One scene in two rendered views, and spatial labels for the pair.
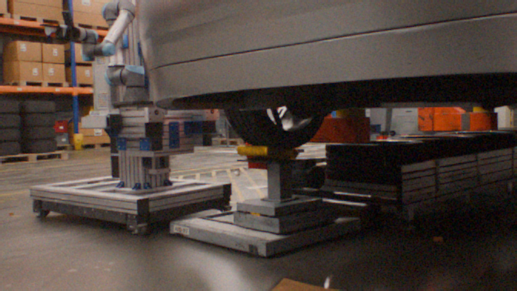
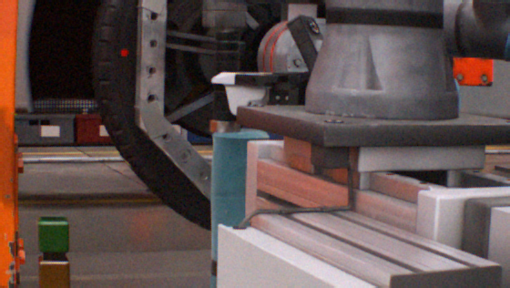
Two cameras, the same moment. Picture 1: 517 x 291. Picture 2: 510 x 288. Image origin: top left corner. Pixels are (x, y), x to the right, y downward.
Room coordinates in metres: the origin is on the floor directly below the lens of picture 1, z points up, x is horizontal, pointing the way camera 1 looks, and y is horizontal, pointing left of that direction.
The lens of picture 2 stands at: (4.76, 0.90, 0.89)
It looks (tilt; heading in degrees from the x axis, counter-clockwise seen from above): 6 degrees down; 210
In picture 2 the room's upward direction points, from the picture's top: 2 degrees clockwise
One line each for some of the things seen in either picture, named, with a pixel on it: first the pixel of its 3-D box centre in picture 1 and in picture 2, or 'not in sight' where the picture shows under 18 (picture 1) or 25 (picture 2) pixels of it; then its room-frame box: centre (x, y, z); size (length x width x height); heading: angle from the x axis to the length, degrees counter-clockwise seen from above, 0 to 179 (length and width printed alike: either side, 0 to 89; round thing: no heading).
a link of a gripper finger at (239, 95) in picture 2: not in sight; (237, 94); (3.42, 0.08, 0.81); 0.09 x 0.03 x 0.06; 97
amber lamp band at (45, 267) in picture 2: not in sight; (54, 272); (3.74, 0.01, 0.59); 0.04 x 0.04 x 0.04; 44
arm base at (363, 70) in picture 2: not in sight; (383, 62); (3.78, 0.46, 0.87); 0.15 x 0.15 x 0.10
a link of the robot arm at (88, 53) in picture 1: (90, 51); not in sight; (3.20, 0.99, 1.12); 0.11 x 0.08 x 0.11; 65
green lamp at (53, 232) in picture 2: not in sight; (53, 234); (3.74, 0.01, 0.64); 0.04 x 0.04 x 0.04; 44
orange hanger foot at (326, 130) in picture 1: (328, 115); not in sight; (3.43, -0.47, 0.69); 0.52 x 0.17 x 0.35; 44
